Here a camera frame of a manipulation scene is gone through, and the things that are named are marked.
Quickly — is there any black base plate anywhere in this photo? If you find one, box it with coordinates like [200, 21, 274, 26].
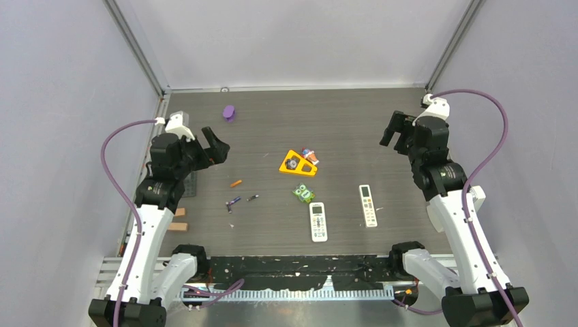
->
[188, 255, 415, 291]

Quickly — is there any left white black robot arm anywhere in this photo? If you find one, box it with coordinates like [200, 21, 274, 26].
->
[88, 127, 230, 326]

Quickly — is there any wooden block lower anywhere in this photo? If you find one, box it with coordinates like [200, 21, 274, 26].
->
[167, 222, 189, 232]

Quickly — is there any yellow triangular toy block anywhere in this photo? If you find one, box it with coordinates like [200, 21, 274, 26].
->
[278, 150, 318, 177]

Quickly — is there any purple plastic cap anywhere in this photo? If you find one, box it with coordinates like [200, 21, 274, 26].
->
[222, 105, 236, 123]

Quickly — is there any green monster toy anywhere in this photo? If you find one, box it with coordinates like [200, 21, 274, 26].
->
[292, 183, 316, 204]

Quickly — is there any wooden block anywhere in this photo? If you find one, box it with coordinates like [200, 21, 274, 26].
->
[167, 222, 189, 232]
[174, 208, 186, 217]

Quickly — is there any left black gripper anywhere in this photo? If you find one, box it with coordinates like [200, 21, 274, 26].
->
[174, 127, 228, 178]

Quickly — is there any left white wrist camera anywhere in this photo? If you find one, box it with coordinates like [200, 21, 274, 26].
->
[165, 111, 196, 142]

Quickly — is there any wooden block upper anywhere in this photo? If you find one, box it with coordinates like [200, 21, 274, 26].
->
[174, 208, 186, 217]

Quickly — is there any white remote control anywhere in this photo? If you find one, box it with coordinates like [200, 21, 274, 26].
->
[359, 184, 378, 228]
[309, 202, 328, 243]

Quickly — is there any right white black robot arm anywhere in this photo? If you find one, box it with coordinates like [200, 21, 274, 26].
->
[380, 111, 529, 326]

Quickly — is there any small red blue figurine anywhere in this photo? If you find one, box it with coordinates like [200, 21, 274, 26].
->
[301, 148, 319, 166]

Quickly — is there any grey lego baseplate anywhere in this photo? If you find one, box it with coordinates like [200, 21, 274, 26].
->
[182, 172, 197, 198]

